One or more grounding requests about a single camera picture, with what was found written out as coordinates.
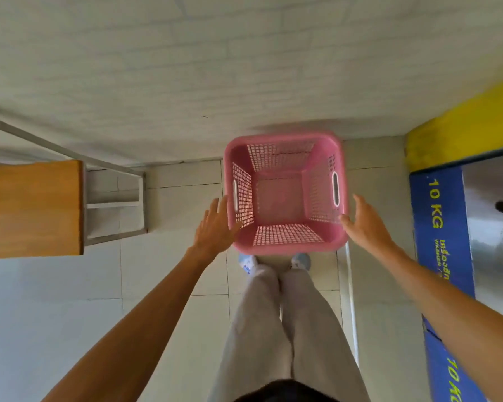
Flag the person's right hand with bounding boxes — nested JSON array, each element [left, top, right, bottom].
[[340, 193, 397, 255]]

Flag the person's right forearm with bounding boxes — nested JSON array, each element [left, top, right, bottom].
[[383, 242, 503, 402]]

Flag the person's left hand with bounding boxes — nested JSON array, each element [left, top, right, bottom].
[[192, 195, 243, 264]]

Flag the light blue shoe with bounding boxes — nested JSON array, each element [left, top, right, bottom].
[[290, 253, 312, 272], [238, 253, 259, 275]]

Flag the white hose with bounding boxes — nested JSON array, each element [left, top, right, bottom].
[[345, 242, 360, 368]]

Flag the pink plastic laundry basket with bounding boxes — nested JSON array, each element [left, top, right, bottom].
[[223, 131, 349, 255]]

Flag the light blue right shoe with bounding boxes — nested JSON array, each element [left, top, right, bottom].
[[290, 253, 312, 272]]

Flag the light blue left shoe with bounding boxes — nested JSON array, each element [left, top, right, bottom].
[[238, 253, 259, 275]]

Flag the wooden table with metal frame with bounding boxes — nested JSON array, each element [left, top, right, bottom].
[[0, 112, 148, 260]]

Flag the black shirt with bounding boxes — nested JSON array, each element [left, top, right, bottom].
[[234, 379, 341, 402]]

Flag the beige trousers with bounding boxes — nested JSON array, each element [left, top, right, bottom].
[[207, 264, 372, 402]]

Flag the blue and yellow washing machine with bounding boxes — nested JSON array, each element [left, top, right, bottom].
[[404, 73, 503, 402]]

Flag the person's left forearm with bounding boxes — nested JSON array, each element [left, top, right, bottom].
[[43, 246, 210, 402]]

